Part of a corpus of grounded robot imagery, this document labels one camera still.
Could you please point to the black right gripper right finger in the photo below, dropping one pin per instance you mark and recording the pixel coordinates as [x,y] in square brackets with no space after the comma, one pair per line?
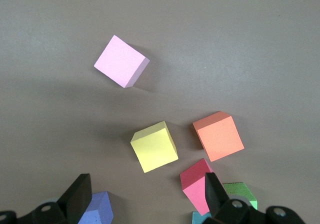
[213,194]

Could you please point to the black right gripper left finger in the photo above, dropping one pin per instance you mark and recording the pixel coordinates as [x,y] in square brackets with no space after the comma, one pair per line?
[75,196]

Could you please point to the dented violet blue foam cube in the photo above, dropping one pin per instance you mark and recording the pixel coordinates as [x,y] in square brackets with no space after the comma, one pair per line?
[100,211]

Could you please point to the yellow foam cube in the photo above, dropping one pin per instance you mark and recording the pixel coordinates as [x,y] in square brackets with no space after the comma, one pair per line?
[155,149]

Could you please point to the light pink foam cube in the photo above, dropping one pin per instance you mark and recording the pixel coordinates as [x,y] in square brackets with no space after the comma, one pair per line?
[120,61]

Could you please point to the deep pink foam cube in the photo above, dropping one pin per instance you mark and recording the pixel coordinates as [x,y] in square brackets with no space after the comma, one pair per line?
[195,186]

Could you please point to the green foam cube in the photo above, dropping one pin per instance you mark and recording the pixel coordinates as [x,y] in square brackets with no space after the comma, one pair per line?
[240,191]

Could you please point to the light blue foam cube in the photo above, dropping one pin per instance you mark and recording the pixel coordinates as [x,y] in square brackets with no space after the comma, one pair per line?
[200,219]

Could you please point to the orange foam cube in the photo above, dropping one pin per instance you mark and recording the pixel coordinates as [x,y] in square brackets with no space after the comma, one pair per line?
[220,139]

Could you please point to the brown table mat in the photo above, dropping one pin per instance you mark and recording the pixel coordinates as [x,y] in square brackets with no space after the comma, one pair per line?
[225,34]

